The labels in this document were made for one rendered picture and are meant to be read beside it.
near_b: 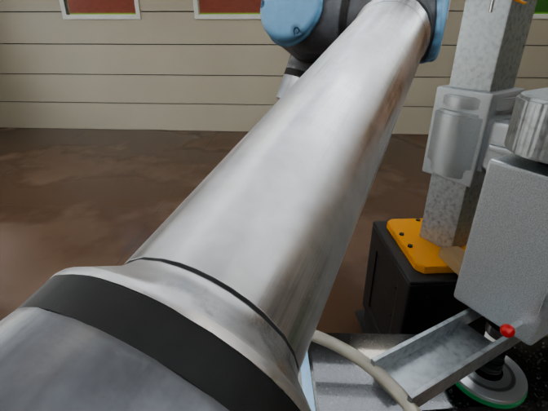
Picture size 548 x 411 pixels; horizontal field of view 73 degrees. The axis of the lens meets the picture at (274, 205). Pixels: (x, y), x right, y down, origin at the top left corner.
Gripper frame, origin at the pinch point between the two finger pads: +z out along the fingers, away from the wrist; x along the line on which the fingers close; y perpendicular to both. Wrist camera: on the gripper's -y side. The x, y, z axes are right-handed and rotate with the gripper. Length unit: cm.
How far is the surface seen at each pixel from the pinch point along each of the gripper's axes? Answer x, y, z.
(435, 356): 41, -35, 25
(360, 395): 30, -44, 52
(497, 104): 30, -115, -51
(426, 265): 32, -124, 25
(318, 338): 15.4, -20.3, 29.5
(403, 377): 36, -25, 29
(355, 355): 24.7, -22.0, 29.0
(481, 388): 58, -55, 36
